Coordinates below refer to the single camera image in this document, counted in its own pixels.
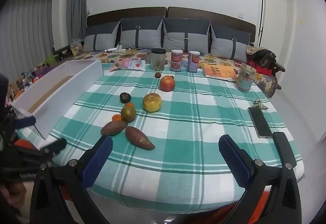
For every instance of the floral sofa cover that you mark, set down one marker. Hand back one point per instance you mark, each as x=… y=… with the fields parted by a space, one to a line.
x=89 y=56

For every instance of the dark bag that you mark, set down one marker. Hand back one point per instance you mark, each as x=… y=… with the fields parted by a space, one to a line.
x=264 y=55

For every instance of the clear jar with black lid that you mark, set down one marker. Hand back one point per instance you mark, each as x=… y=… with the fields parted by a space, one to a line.
x=158 y=60

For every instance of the yellow apple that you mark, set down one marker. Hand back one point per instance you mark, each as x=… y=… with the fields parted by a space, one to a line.
x=152 y=102

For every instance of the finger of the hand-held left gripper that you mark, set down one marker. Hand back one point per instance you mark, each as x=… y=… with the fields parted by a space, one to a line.
x=26 y=121
x=54 y=147

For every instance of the pink snack packet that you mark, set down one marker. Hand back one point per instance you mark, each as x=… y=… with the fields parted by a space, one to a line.
x=119 y=65

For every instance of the black smartphone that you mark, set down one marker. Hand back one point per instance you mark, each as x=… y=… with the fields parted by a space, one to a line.
x=260 y=122

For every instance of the clear bag of snacks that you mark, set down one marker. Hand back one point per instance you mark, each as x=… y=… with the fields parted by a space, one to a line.
x=76 y=47

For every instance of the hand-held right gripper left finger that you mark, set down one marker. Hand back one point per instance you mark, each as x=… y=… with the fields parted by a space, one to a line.
x=98 y=161

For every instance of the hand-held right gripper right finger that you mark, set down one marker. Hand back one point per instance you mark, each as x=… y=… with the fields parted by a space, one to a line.
x=234 y=163

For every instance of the printed tin container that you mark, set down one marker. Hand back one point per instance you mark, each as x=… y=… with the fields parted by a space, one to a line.
x=245 y=77

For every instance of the printed food can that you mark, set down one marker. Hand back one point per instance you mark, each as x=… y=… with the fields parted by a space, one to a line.
x=176 y=61
x=193 y=61

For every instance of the metal hair clip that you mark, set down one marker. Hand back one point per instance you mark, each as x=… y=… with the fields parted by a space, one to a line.
x=259 y=105

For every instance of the white foam board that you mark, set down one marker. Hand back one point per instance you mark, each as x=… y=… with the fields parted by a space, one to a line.
x=63 y=91

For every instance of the white wall switch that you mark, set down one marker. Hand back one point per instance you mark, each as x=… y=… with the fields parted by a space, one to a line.
x=241 y=14

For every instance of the sweet potato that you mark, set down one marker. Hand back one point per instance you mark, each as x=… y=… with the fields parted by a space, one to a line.
x=113 y=127
x=137 y=137

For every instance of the green pear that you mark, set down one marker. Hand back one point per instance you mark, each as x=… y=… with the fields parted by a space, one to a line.
x=128 y=114

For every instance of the small brown fruit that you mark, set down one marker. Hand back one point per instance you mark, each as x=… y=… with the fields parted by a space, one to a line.
x=158 y=75

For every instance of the white door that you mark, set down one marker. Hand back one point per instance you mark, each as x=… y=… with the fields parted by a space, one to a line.
x=275 y=23

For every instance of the small orange tangerine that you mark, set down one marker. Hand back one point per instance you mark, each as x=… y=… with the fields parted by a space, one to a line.
x=129 y=105
x=116 y=118

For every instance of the white snack packet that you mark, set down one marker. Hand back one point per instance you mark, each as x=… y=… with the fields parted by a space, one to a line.
x=137 y=65

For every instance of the green white checkered tablecloth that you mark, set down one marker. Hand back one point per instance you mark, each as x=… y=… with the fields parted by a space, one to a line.
x=178 y=137

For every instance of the red cloth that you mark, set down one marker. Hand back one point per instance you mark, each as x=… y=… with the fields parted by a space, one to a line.
x=259 y=70

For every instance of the orange book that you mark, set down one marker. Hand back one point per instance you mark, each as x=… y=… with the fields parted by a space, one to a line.
x=220 y=72

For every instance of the red apple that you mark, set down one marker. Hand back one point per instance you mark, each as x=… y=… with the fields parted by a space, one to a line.
x=167 y=83

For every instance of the grey two-tone pillow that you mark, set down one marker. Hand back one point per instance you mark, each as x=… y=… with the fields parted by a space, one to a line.
x=100 y=39
x=229 y=43
x=141 y=35
x=186 y=38

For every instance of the dark round fruit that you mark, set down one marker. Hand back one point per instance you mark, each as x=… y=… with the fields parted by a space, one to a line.
x=125 y=97

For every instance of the grey curtain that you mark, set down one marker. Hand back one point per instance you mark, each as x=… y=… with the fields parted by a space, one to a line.
x=28 y=35

